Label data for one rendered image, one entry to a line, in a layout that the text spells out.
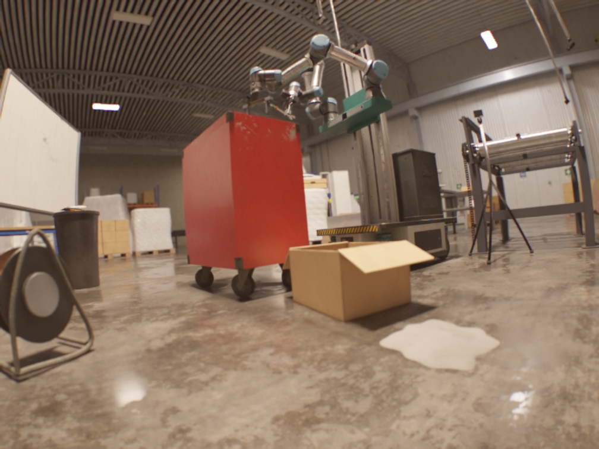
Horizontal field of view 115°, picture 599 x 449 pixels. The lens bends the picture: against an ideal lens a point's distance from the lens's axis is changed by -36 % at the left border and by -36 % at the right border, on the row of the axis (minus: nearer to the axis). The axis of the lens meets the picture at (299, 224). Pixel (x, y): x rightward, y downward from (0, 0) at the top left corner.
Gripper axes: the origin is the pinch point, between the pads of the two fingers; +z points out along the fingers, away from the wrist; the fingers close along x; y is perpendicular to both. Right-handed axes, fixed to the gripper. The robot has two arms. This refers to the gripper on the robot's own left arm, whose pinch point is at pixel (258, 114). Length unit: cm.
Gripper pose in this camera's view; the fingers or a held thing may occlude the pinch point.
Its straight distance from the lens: 179.8
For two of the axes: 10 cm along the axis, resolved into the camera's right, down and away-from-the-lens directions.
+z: 0.9, 10.0, -0.3
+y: -4.7, 0.1, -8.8
